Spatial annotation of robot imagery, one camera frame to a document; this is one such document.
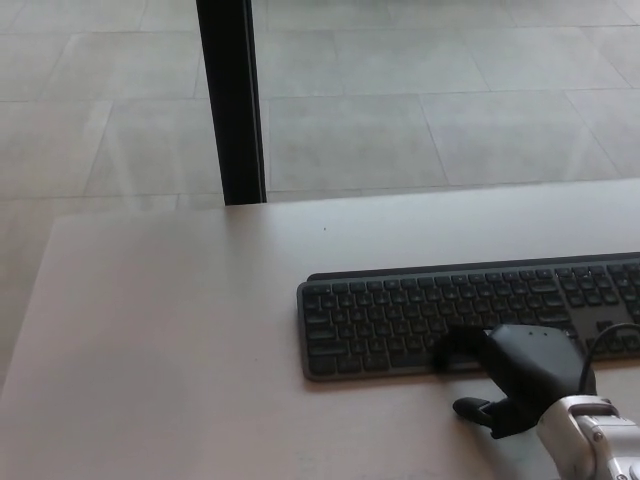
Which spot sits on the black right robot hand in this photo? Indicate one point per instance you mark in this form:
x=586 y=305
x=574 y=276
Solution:
x=530 y=370

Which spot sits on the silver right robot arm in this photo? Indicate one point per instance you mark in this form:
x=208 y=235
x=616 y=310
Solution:
x=590 y=435

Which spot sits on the black vertical metal post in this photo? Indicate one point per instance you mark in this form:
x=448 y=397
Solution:
x=231 y=100

